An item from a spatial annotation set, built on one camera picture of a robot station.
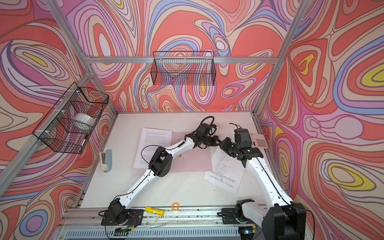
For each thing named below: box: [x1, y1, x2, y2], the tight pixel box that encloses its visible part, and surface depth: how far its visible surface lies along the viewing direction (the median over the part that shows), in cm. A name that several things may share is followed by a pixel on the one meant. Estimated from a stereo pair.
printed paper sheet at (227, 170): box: [204, 146, 245, 195], surface depth 90 cm
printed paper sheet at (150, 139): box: [133, 127, 173, 169], surface depth 101 cm
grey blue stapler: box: [99, 149, 112, 173], surface depth 92 cm
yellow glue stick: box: [145, 206, 165, 217], surface depth 75 cm
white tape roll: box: [73, 113, 96, 127], surface depth 75 cm
